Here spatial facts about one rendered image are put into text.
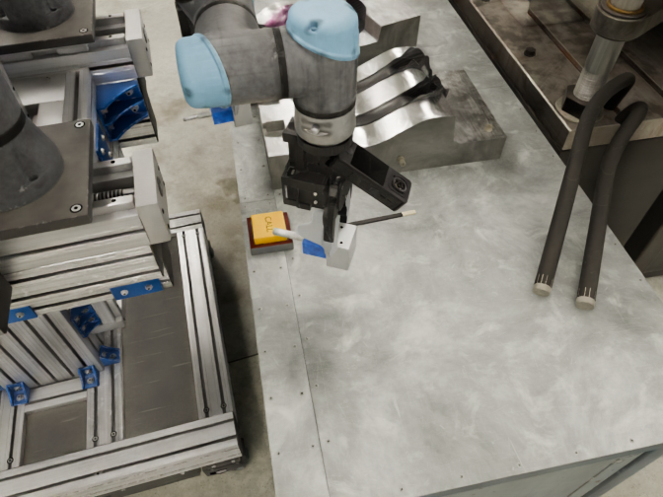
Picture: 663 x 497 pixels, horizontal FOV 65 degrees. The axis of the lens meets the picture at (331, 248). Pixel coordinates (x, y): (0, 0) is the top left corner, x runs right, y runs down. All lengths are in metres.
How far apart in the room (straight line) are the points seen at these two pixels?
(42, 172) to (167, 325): 0.90
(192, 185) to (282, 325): 1.50
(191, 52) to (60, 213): 0.33
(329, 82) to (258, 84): 0.07
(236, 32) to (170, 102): 2.24
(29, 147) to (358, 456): 0.62
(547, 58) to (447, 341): 0.96
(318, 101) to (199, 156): 1.88
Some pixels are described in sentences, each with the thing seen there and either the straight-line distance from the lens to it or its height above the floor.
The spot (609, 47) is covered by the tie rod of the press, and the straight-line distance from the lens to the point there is 1.34.
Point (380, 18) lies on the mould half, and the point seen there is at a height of 0.91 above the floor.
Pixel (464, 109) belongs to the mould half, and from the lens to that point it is 1.23.
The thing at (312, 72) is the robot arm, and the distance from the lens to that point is 0.58.
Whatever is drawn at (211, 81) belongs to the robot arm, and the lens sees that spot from 0.57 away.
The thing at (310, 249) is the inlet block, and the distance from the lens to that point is 0.82.
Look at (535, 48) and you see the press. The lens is 1.63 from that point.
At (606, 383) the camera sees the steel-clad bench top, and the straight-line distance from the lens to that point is 0.94.
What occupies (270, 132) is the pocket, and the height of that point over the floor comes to 0.86.
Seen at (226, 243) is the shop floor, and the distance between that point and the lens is 2.07.
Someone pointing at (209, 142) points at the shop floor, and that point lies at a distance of 2.52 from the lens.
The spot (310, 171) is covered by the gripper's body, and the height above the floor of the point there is 1.09.
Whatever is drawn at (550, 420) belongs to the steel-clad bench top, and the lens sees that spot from 0.88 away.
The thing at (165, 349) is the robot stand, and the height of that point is 0.21.
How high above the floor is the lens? 1.57
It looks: 51 degrees down
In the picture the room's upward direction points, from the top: straight up
